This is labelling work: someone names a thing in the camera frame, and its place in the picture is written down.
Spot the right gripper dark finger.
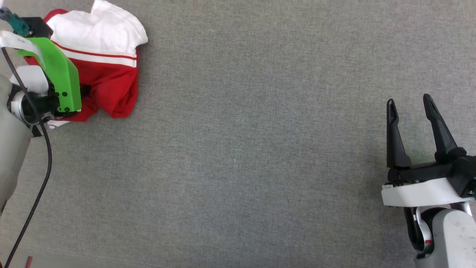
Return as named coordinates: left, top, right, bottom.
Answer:
left=386, top=99, right=412, bottom=169
left=423, top=94, right=467, bottom=163

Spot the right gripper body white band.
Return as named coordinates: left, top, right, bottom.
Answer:
left=381, top=160, right=476, bottom=207

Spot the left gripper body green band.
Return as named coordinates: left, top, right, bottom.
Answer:
left=17, top=37, right=83, bottom=114

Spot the red and white jersey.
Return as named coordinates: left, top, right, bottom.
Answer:
left=22, top=0, right=148, bottom=129

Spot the white flat ribbon cable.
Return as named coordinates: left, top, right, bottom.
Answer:
left=0, top=31, right=46, bottom=69

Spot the teal cable connector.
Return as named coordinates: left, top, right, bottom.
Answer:
left=0, top=7, right=30, bottom=36

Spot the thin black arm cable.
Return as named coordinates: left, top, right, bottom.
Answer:
left=0, top=47, right=52, bottom=268

